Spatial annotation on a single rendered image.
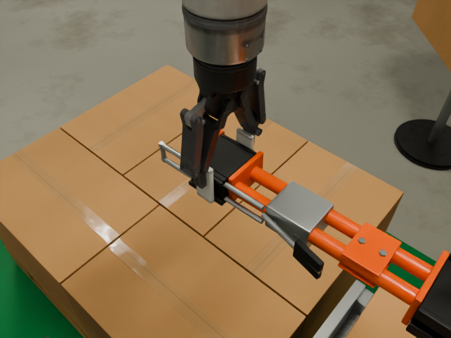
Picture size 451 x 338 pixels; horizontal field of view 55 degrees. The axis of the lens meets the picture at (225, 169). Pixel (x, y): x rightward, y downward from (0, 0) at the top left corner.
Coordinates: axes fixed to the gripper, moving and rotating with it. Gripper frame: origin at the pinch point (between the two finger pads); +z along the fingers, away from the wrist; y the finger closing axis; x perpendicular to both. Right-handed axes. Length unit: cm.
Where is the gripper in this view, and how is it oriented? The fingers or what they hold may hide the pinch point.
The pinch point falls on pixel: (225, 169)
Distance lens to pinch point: 64.7
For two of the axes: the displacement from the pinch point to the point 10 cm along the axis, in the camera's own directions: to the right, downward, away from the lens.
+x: -7.5, -4.8, 4.5
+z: 0.0, 6.8, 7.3
